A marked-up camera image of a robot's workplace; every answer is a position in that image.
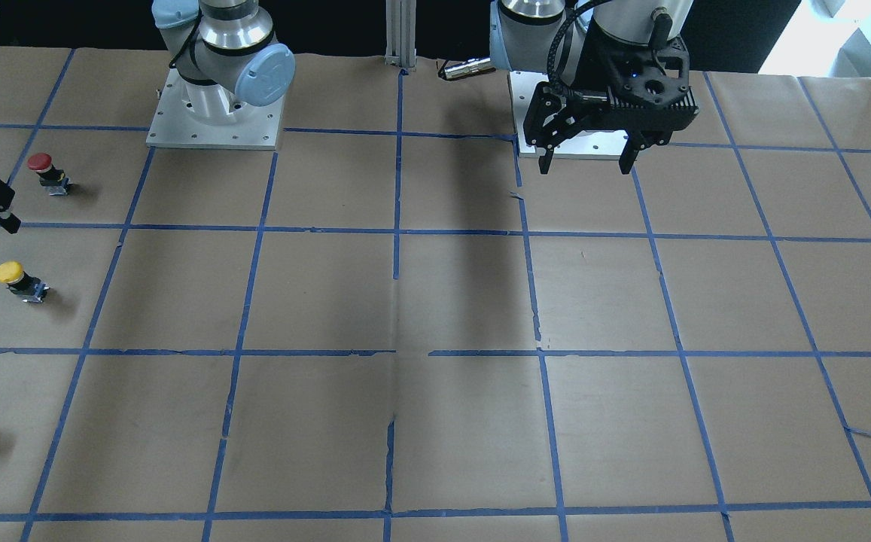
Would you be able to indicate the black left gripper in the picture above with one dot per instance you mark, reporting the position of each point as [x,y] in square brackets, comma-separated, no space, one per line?
[602,66]

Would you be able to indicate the yellow push button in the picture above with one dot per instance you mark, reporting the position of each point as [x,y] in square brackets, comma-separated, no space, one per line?
[30,289]

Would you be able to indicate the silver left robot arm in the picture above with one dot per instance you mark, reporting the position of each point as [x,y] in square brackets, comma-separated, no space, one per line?
[523,33]

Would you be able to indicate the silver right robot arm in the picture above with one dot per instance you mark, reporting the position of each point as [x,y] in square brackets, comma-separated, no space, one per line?
[229,74]

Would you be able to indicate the red push button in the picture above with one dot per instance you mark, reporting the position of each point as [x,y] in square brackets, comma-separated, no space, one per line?
[54,180]

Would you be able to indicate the aluminium frame post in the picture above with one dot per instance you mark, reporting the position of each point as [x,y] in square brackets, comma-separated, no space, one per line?
[400,31]

